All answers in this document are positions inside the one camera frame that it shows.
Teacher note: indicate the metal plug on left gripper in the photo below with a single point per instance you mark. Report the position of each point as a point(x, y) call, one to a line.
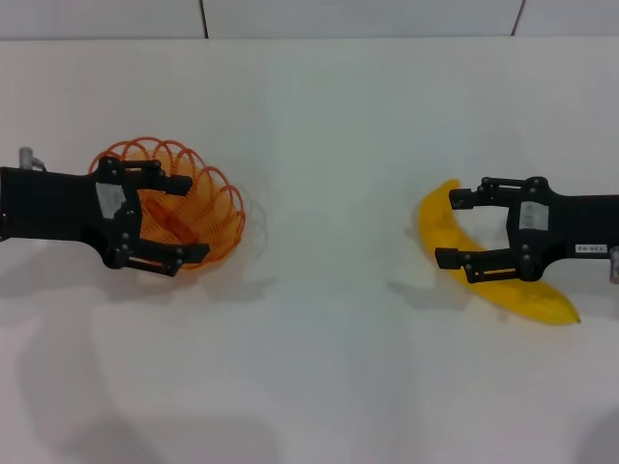
point(28, 157)

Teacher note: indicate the yellow banana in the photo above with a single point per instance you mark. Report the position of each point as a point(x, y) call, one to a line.
point(532, 299)

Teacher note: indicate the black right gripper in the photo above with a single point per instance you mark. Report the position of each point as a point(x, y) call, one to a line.
point(570, 224)

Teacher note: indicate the metal plug on right gripper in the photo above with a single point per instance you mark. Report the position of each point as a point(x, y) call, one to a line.
point(614, 266)

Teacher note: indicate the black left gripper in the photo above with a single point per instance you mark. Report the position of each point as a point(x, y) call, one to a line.
point(48, 203)

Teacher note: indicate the metal plug on gripper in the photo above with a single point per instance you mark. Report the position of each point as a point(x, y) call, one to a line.
point(614, 266)
point(28, 157)

